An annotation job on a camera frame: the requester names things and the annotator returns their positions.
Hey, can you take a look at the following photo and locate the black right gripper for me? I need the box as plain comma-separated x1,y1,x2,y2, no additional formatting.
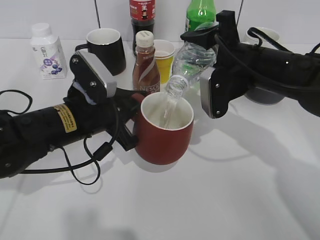
180,10,253,119

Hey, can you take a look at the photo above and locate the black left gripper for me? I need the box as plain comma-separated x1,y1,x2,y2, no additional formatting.
62,50,148,152

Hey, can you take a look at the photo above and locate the clear water bottle green label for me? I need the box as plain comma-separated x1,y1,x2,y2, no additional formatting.
165,21,219,100

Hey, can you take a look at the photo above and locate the dark red mug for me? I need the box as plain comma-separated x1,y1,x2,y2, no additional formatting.
132,92,194,165

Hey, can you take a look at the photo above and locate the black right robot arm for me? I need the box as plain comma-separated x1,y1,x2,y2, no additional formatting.
180,10,320,119

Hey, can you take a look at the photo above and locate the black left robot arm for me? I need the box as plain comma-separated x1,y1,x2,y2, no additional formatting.
0,50,146,178

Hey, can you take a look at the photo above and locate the white mug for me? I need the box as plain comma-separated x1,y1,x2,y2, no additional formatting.
243,26,280,45

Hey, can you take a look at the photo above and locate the dark grey mug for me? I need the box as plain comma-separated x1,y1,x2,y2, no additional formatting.
245,87,285,105

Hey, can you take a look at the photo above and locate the black mug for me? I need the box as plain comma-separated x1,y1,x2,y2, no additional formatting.
75,28,127,76

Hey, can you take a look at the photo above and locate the green soda bottle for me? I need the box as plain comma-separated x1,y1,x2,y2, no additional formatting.
185,0,216,32

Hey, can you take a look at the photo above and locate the white paper cup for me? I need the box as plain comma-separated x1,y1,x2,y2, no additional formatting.
154,39,176,59

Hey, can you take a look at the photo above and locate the brown Nescafe coffee bottle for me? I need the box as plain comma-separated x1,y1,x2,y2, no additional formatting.
132,30,160,94

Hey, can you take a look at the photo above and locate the yellow paper cup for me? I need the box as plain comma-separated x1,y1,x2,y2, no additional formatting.
155,56,174,84

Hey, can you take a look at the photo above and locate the dark cola bottle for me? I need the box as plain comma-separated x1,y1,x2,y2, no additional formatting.
129,0,156,57

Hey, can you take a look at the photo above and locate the white yogurt drink bottle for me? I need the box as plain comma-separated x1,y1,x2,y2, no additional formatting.
30,23,68,80

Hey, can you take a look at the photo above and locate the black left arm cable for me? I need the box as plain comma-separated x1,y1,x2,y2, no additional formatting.
0,89,118,186

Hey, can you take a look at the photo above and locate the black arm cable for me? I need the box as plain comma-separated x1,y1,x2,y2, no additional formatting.
213,26,320,88
0,89,118,186

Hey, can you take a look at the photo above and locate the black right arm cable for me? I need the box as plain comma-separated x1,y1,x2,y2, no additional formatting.
213,26,320,88

